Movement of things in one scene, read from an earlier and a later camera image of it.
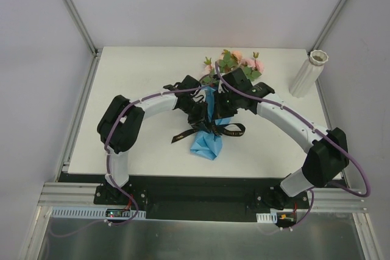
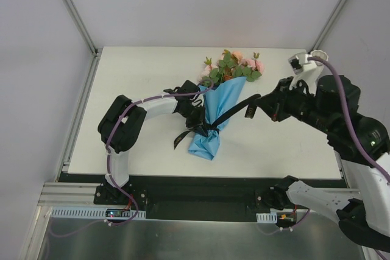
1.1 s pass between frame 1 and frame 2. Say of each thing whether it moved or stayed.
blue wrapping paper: stayed
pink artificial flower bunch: stayed
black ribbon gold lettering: moved
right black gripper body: moved
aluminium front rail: stayed
